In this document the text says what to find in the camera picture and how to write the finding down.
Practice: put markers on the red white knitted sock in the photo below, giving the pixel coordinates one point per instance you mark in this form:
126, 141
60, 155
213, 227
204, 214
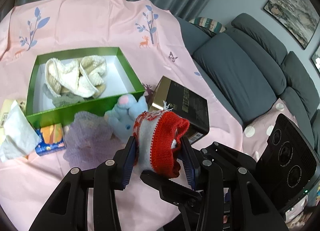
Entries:
158, 135

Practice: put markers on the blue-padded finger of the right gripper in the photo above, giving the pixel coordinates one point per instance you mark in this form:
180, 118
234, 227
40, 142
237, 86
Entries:
170, 191

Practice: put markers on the cream knitted scarf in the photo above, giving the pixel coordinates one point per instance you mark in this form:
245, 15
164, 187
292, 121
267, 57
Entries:
82, 76

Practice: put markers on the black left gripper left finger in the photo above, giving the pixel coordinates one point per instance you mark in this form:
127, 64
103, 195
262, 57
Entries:
66, 208

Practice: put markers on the framed landscape painting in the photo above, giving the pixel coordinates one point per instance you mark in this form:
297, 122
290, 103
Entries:
299, 17

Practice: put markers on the green cardboard box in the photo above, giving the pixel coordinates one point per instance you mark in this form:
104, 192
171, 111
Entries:
120, 79

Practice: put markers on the blue orange small box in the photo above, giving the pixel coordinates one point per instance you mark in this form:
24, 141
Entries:
51, 139

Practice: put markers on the pink polka dot cloth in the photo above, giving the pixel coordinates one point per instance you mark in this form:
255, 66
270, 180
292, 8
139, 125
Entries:
255, 135

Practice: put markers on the striped cushion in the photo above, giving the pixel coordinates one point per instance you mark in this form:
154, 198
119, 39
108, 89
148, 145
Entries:
208, 24

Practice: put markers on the green knitted cloth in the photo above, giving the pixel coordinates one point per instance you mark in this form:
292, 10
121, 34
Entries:
65, 99

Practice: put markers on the blue plush toy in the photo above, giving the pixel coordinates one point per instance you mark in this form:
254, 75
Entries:
122, 116

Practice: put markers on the purple mesh scrunchie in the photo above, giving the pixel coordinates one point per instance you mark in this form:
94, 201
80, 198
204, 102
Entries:
89, 141

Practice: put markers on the pink printed tablecloth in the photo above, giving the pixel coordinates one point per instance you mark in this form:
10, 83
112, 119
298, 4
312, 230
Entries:
54, 25

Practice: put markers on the grey sofa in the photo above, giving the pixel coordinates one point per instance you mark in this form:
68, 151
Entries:
249, 69

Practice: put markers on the black gold box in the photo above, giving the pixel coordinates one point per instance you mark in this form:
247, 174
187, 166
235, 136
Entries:
185, 103

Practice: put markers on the yellow tissue pack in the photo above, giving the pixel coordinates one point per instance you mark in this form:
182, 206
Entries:
18, 138

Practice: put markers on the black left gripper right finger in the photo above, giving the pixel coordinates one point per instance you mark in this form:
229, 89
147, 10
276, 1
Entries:
225, 194

